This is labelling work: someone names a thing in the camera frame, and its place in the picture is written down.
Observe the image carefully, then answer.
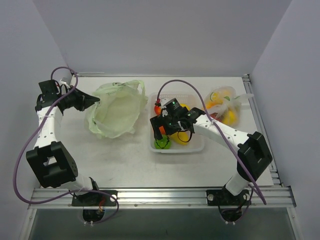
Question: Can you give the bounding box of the yellow fake mango back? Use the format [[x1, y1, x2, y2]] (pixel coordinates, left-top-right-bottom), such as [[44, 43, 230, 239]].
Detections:
[[180, 103, 190, 111]]

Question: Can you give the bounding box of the yellow fake mango front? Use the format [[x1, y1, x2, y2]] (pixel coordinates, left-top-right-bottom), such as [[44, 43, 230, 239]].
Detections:
[[169, 131, 190, 146]]

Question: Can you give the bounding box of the red orange fake tomato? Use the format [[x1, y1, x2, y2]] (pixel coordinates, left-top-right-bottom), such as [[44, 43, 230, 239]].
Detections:
[[154, 105, 162, 115]]

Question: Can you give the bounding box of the yellow fake mango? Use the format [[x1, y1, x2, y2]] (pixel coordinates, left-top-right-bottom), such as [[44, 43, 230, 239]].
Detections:
[[169, 131, 190, 146], [180, 103, 190, 111]]

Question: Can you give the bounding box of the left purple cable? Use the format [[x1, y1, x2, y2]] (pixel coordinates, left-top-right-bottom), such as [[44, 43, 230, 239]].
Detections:
[[15, 66, 120, 224]]

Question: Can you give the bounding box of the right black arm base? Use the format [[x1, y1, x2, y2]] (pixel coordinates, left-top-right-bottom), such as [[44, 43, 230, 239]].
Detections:
[[206, 189, 251, 207]]

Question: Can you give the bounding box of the orange fake orange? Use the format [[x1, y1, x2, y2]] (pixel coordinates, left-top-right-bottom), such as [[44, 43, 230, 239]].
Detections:
[[159, 126, 167, 135]]

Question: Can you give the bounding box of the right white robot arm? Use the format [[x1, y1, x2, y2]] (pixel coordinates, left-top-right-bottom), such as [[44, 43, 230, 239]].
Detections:
[[150, 98, 273, 205]]

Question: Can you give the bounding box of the white plastic basket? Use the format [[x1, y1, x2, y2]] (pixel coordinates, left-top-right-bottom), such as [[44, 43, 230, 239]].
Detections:
[[147, 91, 205, 154]]

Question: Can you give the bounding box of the aluminium right rail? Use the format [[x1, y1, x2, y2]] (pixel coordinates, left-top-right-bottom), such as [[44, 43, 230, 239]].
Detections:
[[242, 74, 284, 187]]

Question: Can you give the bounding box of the green avocado print plastic bag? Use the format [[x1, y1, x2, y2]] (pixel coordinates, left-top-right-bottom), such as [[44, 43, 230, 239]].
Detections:
[[84, 80, 148, 139]]

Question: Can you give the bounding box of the aluminium rail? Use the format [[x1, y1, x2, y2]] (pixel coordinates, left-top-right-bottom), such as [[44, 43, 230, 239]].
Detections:
[[29, 185, 296, 210], [242, 74, 284, 187]]

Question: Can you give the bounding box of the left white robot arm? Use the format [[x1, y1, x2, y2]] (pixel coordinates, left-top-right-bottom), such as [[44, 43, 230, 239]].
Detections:
[[26, 80, 101, 206]]

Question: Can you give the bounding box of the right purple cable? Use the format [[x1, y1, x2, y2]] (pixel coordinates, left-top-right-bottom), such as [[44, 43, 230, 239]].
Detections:
[[156, 79, 267, 206]]

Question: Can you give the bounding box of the green fake fruit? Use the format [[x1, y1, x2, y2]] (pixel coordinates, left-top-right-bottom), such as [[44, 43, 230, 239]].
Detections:
[[154, 135, 172, 150]]

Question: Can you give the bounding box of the tied clear bag of fruits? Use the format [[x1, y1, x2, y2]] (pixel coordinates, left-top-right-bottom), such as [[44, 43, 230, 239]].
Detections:
[[204, 86, 254, 127]]

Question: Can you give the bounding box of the purple cable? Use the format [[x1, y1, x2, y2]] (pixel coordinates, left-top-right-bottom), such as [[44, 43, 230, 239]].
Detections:
[[15, 66, 120, 224], [156, 79, 267, 206]]

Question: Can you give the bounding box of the aluminium front rail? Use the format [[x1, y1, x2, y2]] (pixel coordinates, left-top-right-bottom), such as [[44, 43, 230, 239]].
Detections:
[[29, 185, 296, 210]]

